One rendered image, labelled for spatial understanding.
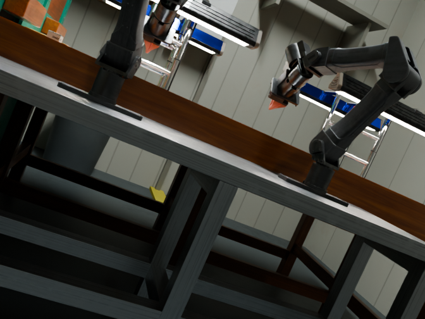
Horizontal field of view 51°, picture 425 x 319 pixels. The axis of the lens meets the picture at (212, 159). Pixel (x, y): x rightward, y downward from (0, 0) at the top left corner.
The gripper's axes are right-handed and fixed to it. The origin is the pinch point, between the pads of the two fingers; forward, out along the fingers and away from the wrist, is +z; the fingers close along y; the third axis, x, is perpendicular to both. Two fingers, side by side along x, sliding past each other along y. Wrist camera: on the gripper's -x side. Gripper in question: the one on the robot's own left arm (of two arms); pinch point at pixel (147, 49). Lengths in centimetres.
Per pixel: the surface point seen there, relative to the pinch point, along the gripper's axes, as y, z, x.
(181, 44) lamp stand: -12.7, 21.2, -31.9
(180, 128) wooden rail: -16.8, 3.0, 20.5
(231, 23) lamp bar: -23.9, 0.0, -29.7
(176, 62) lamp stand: -13.4, 25.9, -26.2
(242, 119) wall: -105, 173, -148
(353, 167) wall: -213, 162, -139
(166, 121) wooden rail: -12.1, 2.8, 20.4
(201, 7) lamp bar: -12.2, -0.1, -29.6
